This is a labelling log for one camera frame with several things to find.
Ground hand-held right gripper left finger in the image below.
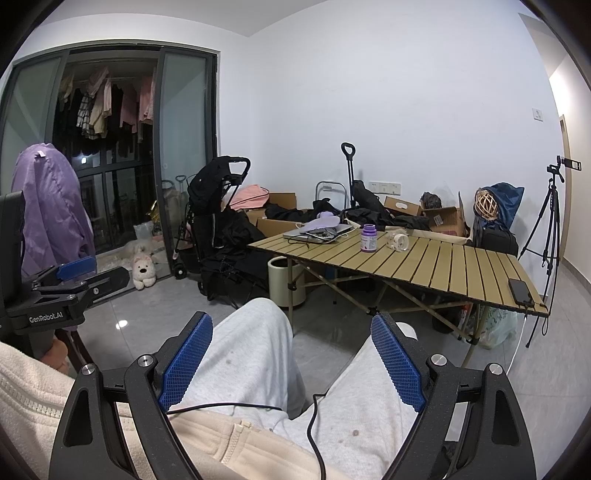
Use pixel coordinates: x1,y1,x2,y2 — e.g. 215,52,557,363
48,311,214,480

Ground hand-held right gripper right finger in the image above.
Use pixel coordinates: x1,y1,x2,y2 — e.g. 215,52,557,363
370,314,539,480

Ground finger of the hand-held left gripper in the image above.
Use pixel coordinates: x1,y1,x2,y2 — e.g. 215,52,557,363
36,268,131,311
32,257,99,291

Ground person's left forearm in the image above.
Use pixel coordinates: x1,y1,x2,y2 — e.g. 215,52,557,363
0,342,77,467

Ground person's left hand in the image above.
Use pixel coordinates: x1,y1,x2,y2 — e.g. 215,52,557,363
39,339,71,374

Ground white plush dog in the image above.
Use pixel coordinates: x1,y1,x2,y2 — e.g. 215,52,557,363
131,254,158,291

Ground person's grey pants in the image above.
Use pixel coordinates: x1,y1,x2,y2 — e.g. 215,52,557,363
168,298,419,480

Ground purple jacket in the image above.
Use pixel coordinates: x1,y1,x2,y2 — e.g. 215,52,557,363
11,143,97,278

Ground person's cream jacket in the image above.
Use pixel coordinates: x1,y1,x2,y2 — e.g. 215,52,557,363
113,406,324,480

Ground wooden slatted folding table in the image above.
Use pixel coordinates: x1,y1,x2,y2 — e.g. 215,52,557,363
247,226,551,361

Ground green white plastic bag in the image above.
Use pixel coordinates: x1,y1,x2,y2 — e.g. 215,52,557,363
478,307,518,349

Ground white trash bin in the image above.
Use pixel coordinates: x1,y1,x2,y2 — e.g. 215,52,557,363
268,257,308,309

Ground black stroller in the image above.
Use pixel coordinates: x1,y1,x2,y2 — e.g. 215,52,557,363
173,156,252,282

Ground black smartphone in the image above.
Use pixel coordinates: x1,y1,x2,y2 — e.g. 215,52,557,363
509,278,533,305

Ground silver laptop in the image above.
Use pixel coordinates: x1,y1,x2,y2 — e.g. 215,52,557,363
283,224,354,244

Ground cardboard box with label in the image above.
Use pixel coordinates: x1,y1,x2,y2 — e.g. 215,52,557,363
420,191,472,236

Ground pile of black clothes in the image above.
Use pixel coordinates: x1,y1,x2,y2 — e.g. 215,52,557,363
265,180,430,232

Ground black bag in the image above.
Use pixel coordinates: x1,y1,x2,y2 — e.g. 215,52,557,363
473,226,519,257

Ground purple cloth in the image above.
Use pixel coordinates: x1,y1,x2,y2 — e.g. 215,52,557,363
300,215,342,232

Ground row of hanging clothes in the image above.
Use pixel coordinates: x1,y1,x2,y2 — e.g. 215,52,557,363
58,67,155,139

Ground pink cloth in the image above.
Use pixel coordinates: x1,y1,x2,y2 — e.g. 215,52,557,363
228,185,269,208

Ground large open cardboard box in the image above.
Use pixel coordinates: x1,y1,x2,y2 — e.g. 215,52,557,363
247,191,301,238

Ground rattan ball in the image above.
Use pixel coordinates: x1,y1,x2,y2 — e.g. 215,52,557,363
475,188,502,217

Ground black hand trolley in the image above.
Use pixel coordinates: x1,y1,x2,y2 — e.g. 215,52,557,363
341,142,357,208

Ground glass sliding door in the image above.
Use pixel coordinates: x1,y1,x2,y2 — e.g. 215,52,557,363
0,41,220,278

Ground black tripod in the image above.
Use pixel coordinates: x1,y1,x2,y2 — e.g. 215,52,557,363
517,154,583,347

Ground black cable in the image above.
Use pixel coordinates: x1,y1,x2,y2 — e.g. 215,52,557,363
168,392,331,480

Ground white charging cable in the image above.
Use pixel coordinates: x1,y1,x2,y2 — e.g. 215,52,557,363
508,302,532,374

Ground small cardboard box with handle hole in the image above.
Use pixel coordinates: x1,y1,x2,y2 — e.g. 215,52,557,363
384,196,423,217

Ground grey metal frame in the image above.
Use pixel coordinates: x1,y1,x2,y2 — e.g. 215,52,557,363
315,181,349,206

